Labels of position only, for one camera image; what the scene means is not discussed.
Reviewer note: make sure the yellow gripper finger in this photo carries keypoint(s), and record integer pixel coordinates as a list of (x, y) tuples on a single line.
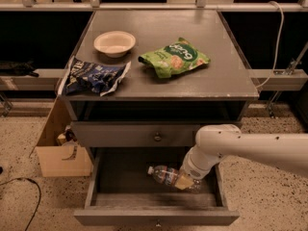
[(183, 181)]

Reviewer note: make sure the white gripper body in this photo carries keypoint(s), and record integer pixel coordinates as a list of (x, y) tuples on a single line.
[(191, 170)]

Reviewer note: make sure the clear plastic water bottle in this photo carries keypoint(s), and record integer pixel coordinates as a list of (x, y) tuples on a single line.
[(168, 175)]

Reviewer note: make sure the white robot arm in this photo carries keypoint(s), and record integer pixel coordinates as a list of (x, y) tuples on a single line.
[(213, 143)]

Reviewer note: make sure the open bottom grey drawer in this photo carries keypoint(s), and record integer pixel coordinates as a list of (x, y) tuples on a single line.
[(122, 193)]

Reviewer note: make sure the grey wooden drawer cabinet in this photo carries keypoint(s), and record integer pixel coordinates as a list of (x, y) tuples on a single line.
[(217, 92)]

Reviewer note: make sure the closed upper grey drawer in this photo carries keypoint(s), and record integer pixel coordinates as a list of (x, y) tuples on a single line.
[(126, 134)]

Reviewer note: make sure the green snack bag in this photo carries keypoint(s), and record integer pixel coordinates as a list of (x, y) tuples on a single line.
[(174, 59)]

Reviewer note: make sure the cardboard box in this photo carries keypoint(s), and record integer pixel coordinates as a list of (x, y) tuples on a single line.
[(57, 156)]

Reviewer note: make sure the white paper bowl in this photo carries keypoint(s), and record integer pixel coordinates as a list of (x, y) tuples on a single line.
[(114, 44)]

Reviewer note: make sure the blue chip bag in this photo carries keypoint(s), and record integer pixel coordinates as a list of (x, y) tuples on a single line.
[(99, 78)]

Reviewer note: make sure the black object on ledge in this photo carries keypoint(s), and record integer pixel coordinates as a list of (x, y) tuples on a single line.
[(17, 69)]

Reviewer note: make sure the metal railing frame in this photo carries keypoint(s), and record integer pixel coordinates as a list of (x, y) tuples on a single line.
[(94, 5)]

